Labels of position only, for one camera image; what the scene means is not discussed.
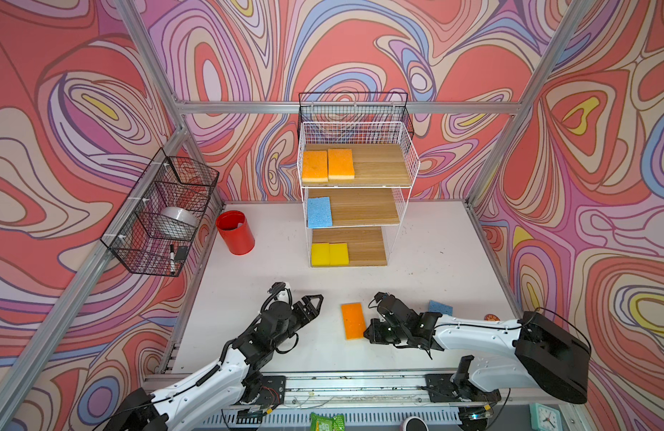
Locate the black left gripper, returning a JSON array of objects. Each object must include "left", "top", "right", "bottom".
[{"left": 267, "top": 295, "right": 323, "bottom": 354}]

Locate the yellow thick sponge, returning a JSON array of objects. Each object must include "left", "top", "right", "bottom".
[
  {"left": 310, "top": 244, "right": 330, "bottom": 268},
  {"left": 329, "top": 244, "right": 350, "bottom": 267}
]

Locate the blue sponge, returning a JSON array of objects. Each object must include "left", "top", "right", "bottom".
[{"left": 307, "top": 197, "right": 333, "bottom": 229}]

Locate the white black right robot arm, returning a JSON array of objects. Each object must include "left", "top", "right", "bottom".
[{"left": 364, "top": 292, "right": 591, "bottom": 405}]

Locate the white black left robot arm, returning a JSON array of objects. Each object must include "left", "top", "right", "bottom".
[{"left": 94, "top": 282, "right": 324, "bottom": 430}]

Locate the blue flat sponge near arm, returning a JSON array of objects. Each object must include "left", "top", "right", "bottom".
[{"left": 428, "top": 300, "right": 453, "bottom": 316}]

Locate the red plastic cup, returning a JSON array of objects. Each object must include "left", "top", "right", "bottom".
[{"left": 215, "top": 210, "right": 255, "bottom": 256}]

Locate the green snack packet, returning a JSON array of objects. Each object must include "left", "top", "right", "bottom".
[{"left": 310, "top": 413, "right": 346, "bottom": 431}]

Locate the teal desk clock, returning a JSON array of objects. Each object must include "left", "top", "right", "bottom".
[{"left": 529, "top": 403, "right": 564, "bottom": 431}]

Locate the white wire wooden shelf rack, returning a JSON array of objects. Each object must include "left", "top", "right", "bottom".
[{"left": 297, "top": 120, "right": 420, "bottom": 267}]

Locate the black wire wall basket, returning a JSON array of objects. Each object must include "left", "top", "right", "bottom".
[{"left": 100, "top": 149, "right": 220, "bottom": 278}]

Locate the aluminium frame post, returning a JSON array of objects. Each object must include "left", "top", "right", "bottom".
[{"left": 464, "top": 1, "right": 594, "bottom": 212}]

